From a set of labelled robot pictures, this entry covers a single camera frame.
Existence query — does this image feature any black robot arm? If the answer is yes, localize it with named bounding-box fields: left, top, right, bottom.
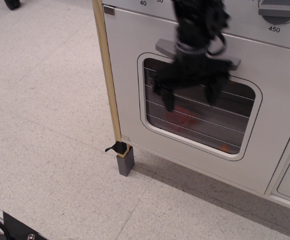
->
left=153, top=0, right=233, bottom=112

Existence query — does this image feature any black metal base plate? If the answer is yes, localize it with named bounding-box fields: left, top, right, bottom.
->
left=3, top=212, right=47, bottom=240

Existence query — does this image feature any white toy oven door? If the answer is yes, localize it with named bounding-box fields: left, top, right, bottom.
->
left=102, top=0, right=290, bottom=194

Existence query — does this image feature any white toy kitchen cabinet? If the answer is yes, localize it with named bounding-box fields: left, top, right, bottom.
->
left=101, top=0, right=290, bottom=208

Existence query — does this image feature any grey temperature dial knob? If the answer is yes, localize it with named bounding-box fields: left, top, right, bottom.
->
left=258, top=0, right=290, bottom=25

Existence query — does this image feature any metal door hinge bracket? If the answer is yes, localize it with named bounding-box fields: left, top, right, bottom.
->
left=103, top=5, right=115, bottom=16

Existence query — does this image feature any light wooden side post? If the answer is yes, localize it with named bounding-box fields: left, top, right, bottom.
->
left=91, top=0, right=132, bottom=160

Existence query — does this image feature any grey oven door handle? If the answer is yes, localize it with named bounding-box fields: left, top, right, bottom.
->
left=155, top=38, right=241, bottom=71

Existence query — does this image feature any black caster wheel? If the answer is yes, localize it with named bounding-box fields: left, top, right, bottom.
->
left=4, top=0, right=21, bottom=11

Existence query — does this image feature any black tape piece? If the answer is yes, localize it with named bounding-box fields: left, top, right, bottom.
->
left=105, top=141, right=127, bottom=155

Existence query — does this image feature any red toy cup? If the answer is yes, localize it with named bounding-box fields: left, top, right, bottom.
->
left=164, top=106, right=200, bottom=132

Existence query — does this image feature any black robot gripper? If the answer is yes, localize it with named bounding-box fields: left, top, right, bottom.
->
left=152, top=42, right=232, bottom=112

